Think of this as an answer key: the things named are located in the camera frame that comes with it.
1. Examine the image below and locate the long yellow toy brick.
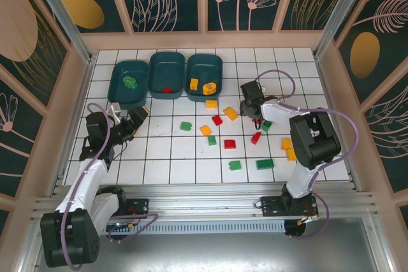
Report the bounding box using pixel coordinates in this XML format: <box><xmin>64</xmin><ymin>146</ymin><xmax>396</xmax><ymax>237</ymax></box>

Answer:
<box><xmin>222</xmin><ymin>106</ymin><xmax>238</xmax><ymax>122</ymax></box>

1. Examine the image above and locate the teal plastic bin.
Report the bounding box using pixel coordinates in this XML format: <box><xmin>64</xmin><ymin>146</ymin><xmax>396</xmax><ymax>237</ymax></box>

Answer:
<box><xmin>186</xmin><ymin>54</ymin><xmax>224</xmax><ymax>102</ymax></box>
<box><xmin>149</xmin><ymin>50</ymin><xmax>187</xmax><ymax>99</ymax></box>
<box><xmin>107</xmin><ymin>59</ymin><xmax>150</xmax><ymax>110</ymax></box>

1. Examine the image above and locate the green round gear brick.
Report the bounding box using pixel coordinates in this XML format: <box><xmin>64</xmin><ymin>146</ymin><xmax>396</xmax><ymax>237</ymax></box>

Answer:
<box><xmin>122</xmin><ymin>75</ymin><xmax>138</xmax><ymax>89</ymax></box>

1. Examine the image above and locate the long green toy brick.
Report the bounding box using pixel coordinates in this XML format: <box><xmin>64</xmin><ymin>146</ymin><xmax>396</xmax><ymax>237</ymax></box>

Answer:
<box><xmin>256</xmin><ymin>159</ymin><xmax>275</xmax><ymax>171</ymax></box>

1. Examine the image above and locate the yellow round gear brick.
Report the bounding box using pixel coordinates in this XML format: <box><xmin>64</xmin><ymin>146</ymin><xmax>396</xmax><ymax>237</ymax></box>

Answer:
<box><xmin>201</xmin><ymin>81</ymin><xmax>218</xmax><ymax>95</ymax></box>

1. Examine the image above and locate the grey metal shelf plate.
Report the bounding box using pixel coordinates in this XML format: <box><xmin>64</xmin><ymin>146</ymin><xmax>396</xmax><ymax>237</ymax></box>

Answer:
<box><xmin>30</xmin><ymin>217</ymin><xmax>388</xmax><ymax>272</ymax></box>

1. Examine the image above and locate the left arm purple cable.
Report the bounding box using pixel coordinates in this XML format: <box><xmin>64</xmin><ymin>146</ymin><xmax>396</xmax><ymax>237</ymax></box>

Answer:
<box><xmin>60</xmin><ymin>102</ymin><xmax>159</xmax><ymax>269</ymax></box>

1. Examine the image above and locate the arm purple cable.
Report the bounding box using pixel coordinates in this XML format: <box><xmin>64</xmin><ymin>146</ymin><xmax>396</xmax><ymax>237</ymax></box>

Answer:
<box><xmin>256</xmin><ymin>69</ymin><xmax>361</xmax><ymax>241</ymax></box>
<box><xmin>60</xmin><ymin>102</ymin><xmax>159</xmax><ymax>269</ymax></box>

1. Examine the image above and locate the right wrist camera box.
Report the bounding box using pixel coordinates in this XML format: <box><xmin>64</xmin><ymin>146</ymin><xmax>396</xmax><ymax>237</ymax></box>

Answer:
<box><xmin>240</xmin><ymin>80</ymin><xmax>265</xmax><ymax>100</ymax></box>

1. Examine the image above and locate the aluminium side rail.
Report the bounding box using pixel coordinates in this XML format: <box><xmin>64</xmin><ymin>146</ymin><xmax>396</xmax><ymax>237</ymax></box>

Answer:
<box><xmin>314</xmin><ymin>50</ymin><xmax>364</xmax><ymax>195</ymax></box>
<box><xmin>50</xmin><ymin>55</ymin><xmax>98</xmax><ymax>198</ymax></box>

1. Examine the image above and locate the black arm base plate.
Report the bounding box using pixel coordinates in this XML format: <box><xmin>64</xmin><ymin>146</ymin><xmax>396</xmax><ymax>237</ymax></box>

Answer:
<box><xmin>254</xmin><ymin>195</ymin><xmax>319</xmax><ymax>219</ymax></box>
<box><xmin>91</xmin><ymin>197</ymin><xmax>150</xmax><ymax>220</ymax></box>

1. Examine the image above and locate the aluminium front rail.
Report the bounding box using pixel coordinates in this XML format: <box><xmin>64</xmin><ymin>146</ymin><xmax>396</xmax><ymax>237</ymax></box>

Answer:
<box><xmin>30</xmin><ymin>182</ymin><xmax>380</xmax><ymax>224</ymax></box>

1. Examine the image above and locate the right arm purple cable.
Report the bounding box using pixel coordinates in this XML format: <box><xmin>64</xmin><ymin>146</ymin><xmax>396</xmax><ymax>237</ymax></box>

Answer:
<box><xmin>256</xmin><ymin>69</ymin><xmax>361</xmax><ymax>241</ymax></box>

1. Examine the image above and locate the grey slotted cable duct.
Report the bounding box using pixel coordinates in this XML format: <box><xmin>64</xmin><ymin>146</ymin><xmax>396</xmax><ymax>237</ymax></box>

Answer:
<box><xmin>43</xmin><ymin>220</ymin><xmax>287</xmax><ymax>235</ymax></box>

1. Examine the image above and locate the aluminium frame post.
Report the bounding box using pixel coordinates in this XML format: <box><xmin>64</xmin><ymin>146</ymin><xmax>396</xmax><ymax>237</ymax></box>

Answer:
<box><xmin>24</xmin><ymin>0</ymin><xmax>98</xmax><ymax>64</ymax></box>
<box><xmin>313</xmin><ymin>0</ymin><xmax>368</xmax><ymax>59</ymax></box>

